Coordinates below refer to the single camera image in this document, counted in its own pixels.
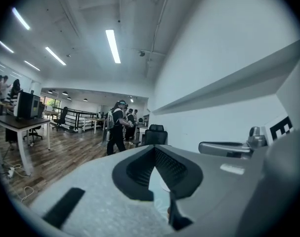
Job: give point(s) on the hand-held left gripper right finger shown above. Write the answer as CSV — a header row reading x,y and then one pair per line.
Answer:
x,y
214,189

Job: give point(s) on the ceiling strip light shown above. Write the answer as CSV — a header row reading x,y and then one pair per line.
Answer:
x,y
113,46
5,46
20,18
32,65
55,55

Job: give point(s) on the black box machine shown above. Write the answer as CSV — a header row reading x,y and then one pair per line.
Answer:
x,y
27,105

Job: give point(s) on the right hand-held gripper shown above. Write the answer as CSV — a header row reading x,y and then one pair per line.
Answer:
x,y
275,130

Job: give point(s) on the black office chair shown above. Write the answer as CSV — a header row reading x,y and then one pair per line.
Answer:
x,y
156,134
62,117
33,132

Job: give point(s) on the black metal railing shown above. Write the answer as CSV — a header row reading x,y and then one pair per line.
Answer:
x,y
78,115

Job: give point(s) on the white table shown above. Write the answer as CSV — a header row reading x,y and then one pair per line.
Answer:
x,y
93,120

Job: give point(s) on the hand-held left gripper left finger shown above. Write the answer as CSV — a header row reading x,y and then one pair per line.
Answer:
x,y
98,206

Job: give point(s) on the white power strip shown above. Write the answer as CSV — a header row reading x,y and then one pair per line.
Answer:
x,y
11,172

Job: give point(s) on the ceiling dome camera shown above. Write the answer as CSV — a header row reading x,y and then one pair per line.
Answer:
x,y
141,53

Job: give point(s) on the light wooden table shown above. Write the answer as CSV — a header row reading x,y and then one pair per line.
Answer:
x,y
49,112

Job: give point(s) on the dark desk with white legs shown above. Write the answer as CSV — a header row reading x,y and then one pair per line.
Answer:
x,y
21,122

